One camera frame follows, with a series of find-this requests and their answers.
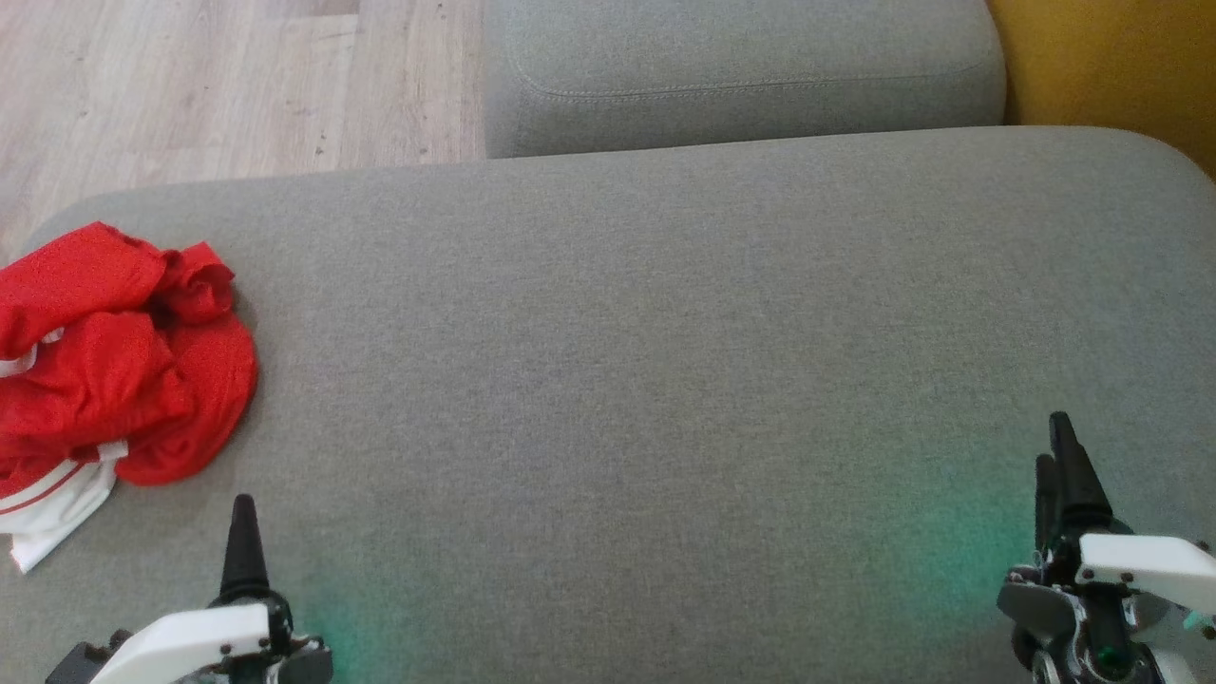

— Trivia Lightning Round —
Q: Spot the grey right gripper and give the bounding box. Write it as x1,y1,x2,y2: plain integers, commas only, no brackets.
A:
996,410,1179,684

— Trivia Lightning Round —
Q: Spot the yellow sofa backrest cushion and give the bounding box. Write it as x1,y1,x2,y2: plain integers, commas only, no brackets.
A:
986,0,1216,181

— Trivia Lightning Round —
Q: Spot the grey fabric sofa cushion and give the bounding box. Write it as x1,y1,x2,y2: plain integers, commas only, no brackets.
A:
484,0,1008,160

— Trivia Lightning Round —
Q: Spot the red garment with white hem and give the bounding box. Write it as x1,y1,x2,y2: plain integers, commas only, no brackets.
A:
0,221,259,500

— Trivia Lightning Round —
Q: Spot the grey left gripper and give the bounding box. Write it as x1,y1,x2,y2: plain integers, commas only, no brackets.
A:
204,493,334,684

